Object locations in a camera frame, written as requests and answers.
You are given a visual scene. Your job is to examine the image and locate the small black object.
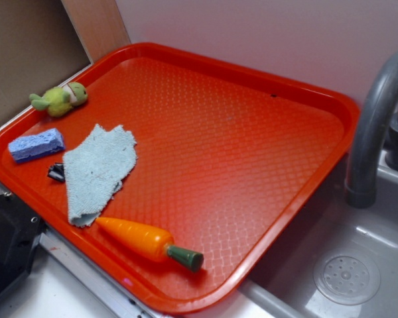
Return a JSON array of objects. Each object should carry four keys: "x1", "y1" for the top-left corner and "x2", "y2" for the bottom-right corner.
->
[{"x1": 47, "y1": 163, "x2": 66, "y2": 183}]

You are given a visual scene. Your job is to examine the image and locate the orange plastic carrot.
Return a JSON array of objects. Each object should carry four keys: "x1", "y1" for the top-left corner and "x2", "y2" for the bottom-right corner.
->
[{"x1": 95, "y1": 217, "x2": 204, "y2": 272}]

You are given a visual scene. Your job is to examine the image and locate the sink drain strainer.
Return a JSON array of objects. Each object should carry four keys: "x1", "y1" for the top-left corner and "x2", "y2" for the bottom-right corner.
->
[{"x1": 313, "y1": 251, "x2": 381, "y2": 305}]

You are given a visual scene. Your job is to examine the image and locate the red plastic tray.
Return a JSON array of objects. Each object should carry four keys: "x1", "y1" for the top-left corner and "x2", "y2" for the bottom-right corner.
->
[{"x1": 0, "y1": 43, "x2": 360, "y2": 314}]

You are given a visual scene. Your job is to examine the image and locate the green plush toy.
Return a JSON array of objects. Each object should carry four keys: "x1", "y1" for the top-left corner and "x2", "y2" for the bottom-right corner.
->
[{"x1": 29, "y1": 81, "x2": 88, "y2": 118}]

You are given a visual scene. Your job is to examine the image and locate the light blue cloth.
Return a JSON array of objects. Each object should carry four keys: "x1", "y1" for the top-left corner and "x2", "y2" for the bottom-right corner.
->
[{"x1": 63, "y1": 125, "x2": 137, "y2": 228}]

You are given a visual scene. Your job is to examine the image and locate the grey faucet spout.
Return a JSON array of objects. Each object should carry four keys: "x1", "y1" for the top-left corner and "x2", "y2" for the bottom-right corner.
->
[{"x1": 344, "y1": 52, "x2": 398, "y2": 208}]

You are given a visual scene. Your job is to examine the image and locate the blue sponge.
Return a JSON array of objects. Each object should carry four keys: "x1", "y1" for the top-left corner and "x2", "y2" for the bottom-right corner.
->
[{"x1": 8, "y1": 129, "x2": 66, "y2": 163}]

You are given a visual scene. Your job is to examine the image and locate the cardboard panel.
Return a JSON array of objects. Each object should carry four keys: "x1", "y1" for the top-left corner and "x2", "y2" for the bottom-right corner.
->
[{"x1": 0, "y1": 1, "x2": 130, "y2": 126}]

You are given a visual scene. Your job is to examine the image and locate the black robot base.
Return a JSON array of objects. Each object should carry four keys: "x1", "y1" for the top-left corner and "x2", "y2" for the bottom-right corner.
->
[{"x1": 0, "y1": 192, "x2": 44, "y2": 300}]

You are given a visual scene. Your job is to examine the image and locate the grey toy sink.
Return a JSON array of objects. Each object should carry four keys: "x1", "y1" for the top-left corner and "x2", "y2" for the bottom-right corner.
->
[{"x1": 238, "y1": 148, "x2": 398, "y2": 318}]

